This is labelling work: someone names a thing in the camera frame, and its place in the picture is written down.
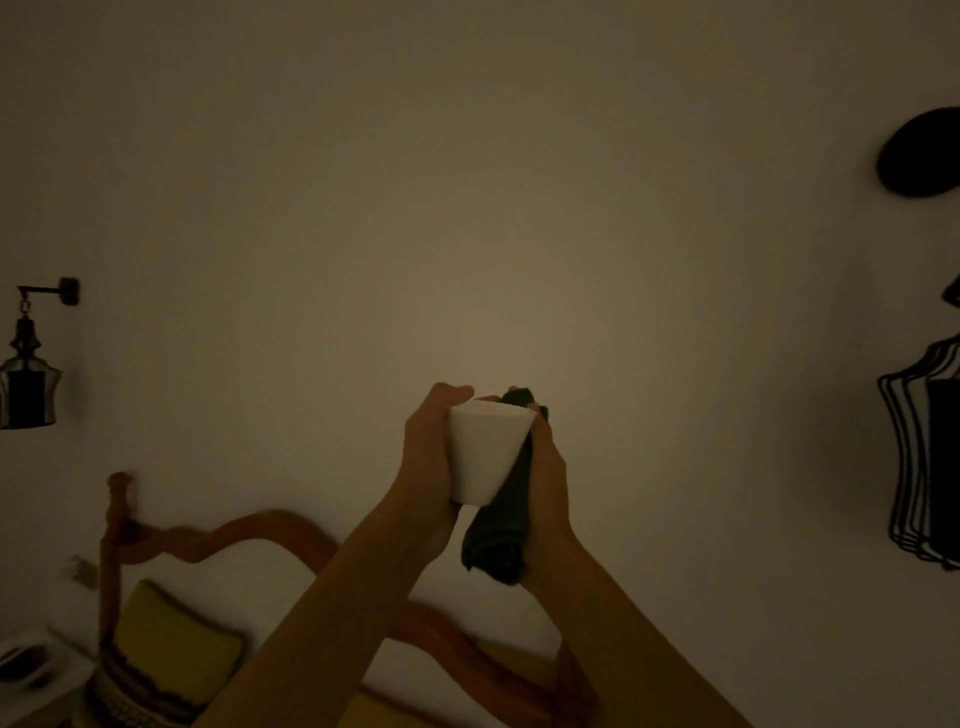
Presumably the person's right hand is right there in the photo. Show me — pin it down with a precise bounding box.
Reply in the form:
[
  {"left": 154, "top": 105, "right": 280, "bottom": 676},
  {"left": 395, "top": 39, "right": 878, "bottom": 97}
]
[{"left": 517, "top": 402, "right": 582, "bottom": 594}]

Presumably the person's left hand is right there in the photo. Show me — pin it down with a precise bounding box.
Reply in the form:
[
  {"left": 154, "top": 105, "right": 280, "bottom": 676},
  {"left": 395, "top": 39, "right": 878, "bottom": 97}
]
[{"left": 388, "top": 383, "right": 476, "bottom": 560}]

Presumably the white lamp shade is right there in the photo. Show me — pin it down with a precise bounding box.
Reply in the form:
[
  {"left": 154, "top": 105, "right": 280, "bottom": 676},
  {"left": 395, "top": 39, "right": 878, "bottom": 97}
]
[{"left": 447, "top": 399, "right": 538, "bottom": 507}]

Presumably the dark green cloth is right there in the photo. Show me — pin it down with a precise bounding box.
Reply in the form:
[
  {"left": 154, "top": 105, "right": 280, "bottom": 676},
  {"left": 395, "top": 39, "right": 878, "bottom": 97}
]
[{"left": 460, "top": 387, "right": 550, "bottom": 587}]

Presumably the person's left forearm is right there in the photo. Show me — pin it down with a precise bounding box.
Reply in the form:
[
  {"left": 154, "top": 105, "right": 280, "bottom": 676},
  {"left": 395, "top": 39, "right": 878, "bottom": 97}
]
[{"left": 191, "top": 495, "right": 451, "bottom": 728}]

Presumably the person's right forearm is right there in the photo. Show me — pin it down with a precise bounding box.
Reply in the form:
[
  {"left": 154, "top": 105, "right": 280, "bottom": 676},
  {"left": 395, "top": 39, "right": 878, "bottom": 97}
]
[{"left": 525, "top": 540, "right": 755, "bottom": 728}]

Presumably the orange wooden headboard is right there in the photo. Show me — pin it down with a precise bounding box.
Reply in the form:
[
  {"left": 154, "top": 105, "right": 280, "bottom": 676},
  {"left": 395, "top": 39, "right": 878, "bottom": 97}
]
[{"left": 98, "top": 471, "right": 601, "bottom": 728}]

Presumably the yellow pillow with knit trim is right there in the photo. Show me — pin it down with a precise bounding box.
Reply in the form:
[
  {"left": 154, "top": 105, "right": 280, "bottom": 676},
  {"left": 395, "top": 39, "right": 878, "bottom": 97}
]
[{"left": 84, "top": 579, "right": 249, "bottom": 726}]

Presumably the white bedside table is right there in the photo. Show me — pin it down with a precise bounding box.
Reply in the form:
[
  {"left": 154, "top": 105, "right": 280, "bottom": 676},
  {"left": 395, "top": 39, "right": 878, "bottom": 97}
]
[{"left": 0, "top": 626, "right": 97, "bottom": 728}]

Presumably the black wire wall lantern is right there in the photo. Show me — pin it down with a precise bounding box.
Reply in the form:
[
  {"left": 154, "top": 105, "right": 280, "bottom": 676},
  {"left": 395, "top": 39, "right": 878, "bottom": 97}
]
[{"left": 876, "top": 333, "right": 960, "bottom": 573}]

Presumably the black hanging wall lantern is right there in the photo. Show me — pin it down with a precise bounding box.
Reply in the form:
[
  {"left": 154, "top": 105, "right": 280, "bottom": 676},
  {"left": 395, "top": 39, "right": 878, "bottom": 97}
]
[{"left": 0, "top": 278, "right": 81, "bottom": 431}]

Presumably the black round wall mount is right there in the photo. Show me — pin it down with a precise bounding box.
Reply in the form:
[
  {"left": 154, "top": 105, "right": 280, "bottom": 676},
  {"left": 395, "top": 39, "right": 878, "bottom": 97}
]
[{"left": 876, "top": 106, "right": 960, "bottom": 199}]

